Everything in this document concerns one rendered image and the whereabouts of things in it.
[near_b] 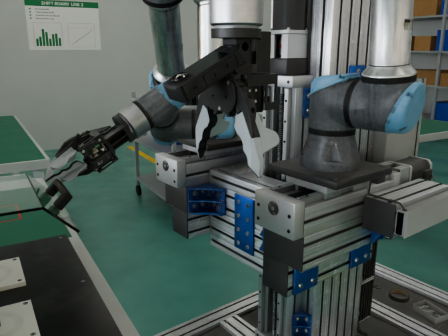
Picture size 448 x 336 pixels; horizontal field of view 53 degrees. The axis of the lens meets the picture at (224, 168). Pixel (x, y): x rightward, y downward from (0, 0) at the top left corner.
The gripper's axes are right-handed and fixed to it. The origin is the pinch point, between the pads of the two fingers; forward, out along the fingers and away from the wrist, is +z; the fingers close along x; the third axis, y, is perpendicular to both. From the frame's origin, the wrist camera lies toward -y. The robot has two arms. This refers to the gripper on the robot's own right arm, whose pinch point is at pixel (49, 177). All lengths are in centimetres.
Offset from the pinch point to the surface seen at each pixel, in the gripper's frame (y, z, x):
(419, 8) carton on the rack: -370, -555, 221
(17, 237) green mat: -44, 20, 23
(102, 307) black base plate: 11.7, 8.4, 27.7
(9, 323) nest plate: 10.1, 23.9, 17.3
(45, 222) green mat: -53, 12, 28
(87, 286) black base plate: 1.1, 9.0, 27.3
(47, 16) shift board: -522, -108, -17
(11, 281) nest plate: -8.0, 22.2, 18.2
